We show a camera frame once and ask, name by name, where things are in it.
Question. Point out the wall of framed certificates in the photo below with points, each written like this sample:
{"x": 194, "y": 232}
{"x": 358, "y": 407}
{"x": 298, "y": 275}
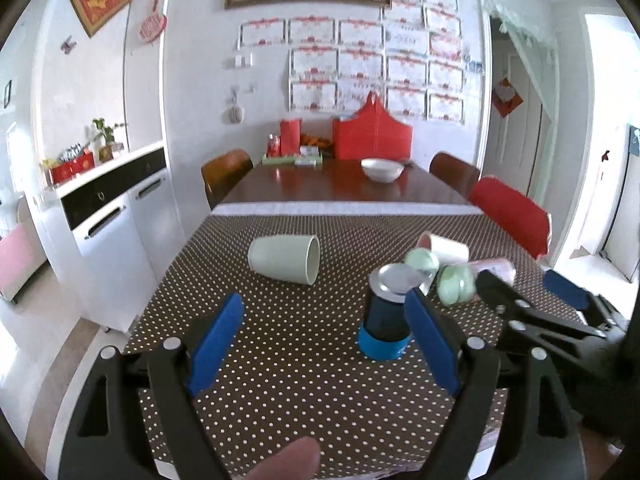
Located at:
{"x": 360, "y": 60}

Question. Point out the potted green plant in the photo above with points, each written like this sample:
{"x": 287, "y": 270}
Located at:
{"x": 105, "y": 137}

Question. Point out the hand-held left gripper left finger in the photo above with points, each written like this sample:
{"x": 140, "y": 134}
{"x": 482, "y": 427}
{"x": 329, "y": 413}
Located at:
{"x": 215, "y": 347}

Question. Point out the white cup pink inside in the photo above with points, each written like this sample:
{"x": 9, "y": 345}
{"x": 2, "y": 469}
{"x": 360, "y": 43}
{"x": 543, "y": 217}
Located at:
{"x": 447, "y": 249}

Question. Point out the green tray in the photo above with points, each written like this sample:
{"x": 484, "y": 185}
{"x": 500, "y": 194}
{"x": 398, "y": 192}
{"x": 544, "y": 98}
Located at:
{"x": 280, "y": 160}

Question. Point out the white lace door curtain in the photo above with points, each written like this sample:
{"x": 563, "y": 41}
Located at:
{"x": 520, "y": 20}

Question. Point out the small green cup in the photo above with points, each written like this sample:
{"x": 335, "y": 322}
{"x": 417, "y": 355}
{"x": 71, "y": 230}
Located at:
{"x": 456, "y": 285}
{"x": 421, "y": 260}

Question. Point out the wall hook ornament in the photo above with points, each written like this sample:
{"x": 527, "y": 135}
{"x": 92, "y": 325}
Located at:
{"x": 235, "y": 112}

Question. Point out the red chair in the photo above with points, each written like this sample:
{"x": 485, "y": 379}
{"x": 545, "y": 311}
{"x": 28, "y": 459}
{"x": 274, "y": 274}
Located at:
{"x": 510, "y": 215}

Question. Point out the tall red box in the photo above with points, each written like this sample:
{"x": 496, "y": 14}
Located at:
{"x": 290, "y": 137}

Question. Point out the red boxes on cabinet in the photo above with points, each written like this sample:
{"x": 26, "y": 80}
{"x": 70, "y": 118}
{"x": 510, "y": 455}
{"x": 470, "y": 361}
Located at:
{"x": 72, "y": 167}

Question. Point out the red gift bag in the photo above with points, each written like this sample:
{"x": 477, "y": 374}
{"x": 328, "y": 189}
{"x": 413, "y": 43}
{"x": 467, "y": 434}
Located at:
{"x": 372, "y": 135}

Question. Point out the brown polka dot tablecloth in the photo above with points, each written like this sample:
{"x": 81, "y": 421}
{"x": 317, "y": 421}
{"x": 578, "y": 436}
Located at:
{"x": 300, "y": 385}

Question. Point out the red can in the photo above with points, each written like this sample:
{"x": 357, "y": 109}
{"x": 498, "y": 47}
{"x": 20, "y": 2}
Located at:
{"x": 273, "y": 146}

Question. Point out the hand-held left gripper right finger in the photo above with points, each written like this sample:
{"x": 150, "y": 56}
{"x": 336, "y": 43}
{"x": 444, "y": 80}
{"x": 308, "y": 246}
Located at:
{"x": 430, "y": 345}

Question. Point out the white and black cabinet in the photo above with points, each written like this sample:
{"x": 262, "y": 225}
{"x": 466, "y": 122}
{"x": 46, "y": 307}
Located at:
{"x": 110, "y": 240}

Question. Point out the wooden dining table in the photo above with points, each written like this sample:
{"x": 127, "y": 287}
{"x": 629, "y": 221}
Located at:
{"x": 320, "y": 185}

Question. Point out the red diamond door decoration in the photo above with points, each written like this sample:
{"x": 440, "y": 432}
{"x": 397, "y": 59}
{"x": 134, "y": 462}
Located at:
{"x": 506, "y": 98}

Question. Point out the white bowl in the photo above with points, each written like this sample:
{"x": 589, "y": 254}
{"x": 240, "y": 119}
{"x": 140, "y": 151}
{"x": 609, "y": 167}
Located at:
{"x": 382, "y": 170}

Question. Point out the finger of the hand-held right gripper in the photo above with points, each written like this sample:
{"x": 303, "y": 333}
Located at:
{"x": 565, "y": 287}
{"x": 520, "y": 310}

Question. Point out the round red hanging ornament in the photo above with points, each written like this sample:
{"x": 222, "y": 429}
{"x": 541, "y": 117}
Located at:
{"x": 152, "y": 26}

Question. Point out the pink and white cart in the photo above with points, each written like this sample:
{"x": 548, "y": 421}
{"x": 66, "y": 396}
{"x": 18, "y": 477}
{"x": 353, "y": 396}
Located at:
{"x": 20, "y": 260}

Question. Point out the brown wooden chair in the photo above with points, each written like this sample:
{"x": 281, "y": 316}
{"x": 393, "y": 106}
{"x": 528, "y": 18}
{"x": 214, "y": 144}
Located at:
{"x": 225, "y": 175}
{"x": 452, "y": 172}

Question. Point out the person's left hand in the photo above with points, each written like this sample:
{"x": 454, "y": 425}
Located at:
{"x": 285, "y": 462}

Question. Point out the pile of oranges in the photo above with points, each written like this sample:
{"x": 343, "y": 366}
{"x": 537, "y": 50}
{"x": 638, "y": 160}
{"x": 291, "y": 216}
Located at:
{"x": 315, "y": 141}

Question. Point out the large light green cup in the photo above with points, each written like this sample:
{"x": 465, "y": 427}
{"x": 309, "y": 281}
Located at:
{"x": 282, "y": 259}

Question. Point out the white light switch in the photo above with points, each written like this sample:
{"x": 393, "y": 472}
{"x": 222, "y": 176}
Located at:
{"x": 244, "y": 60}

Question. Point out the dark blue upside-down cup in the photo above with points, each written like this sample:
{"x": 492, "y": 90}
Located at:
{"x": 385, "y": 320}

